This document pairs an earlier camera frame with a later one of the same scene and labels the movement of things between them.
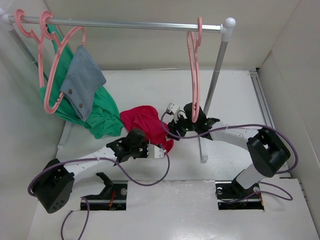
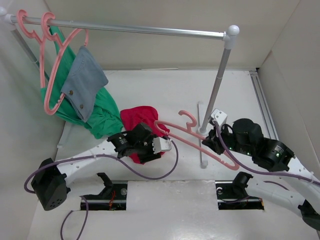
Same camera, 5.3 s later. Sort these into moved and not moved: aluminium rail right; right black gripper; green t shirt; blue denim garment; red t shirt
Moved: right black gripper
Not moved: red t shirt; green t shirt; aluminium rail right; blue denim garment
